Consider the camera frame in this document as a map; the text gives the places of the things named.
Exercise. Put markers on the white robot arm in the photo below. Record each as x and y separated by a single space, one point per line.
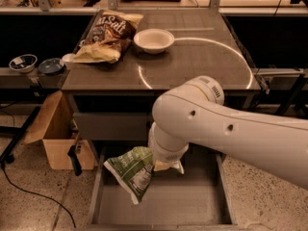
194 113

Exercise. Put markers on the grey top drawer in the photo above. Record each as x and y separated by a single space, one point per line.
113 126

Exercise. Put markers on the green jalapeno chip bag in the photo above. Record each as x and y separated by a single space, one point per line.
133 171

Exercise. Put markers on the brown sea salt chip bag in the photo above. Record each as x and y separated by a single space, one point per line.
109 38

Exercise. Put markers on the dark blue bowl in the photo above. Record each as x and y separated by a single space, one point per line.
51 66

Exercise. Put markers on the grey open middle drawer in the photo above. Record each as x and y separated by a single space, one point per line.
197 200

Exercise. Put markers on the cardboard box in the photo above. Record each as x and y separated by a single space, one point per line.
53 127

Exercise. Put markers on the small white cup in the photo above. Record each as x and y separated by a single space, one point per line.
68 60

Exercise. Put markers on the grey drawer cabinet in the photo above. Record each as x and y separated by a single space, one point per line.
203 46

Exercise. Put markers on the white paper bowl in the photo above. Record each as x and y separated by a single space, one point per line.
154 41

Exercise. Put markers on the black handled tool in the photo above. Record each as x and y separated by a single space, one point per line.
73 156

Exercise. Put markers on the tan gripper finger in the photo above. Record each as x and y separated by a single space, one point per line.
159 165

